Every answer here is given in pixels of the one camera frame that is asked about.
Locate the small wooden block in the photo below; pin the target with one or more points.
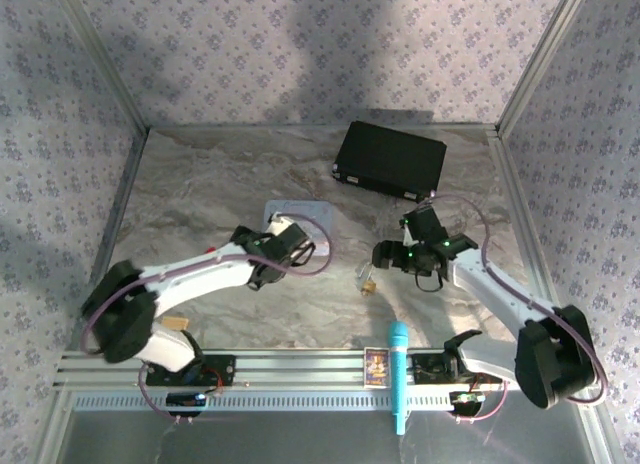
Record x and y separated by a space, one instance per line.
178 323

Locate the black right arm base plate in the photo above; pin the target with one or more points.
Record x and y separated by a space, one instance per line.
427 369

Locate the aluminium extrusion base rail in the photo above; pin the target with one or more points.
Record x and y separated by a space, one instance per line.
300 369

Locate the small printed card box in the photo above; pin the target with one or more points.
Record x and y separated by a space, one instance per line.
376 368

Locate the aluminium table side rail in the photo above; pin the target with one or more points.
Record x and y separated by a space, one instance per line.
120 209
520 224

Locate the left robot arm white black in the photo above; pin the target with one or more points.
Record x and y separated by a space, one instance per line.
200 274

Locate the aluminium frame corner post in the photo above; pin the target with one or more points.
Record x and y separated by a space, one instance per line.
100 54
545 54

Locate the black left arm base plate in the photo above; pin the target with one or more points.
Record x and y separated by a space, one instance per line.
222 369

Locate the small green circuit board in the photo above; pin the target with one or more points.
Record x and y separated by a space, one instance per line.
467 399

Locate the small black electronics module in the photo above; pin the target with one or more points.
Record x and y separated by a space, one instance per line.
185 400

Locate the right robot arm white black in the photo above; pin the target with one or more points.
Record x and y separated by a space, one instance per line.
500 294

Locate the teal marker pen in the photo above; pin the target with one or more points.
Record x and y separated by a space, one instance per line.
398 374

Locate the black hard case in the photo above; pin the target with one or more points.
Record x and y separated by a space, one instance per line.
390 159

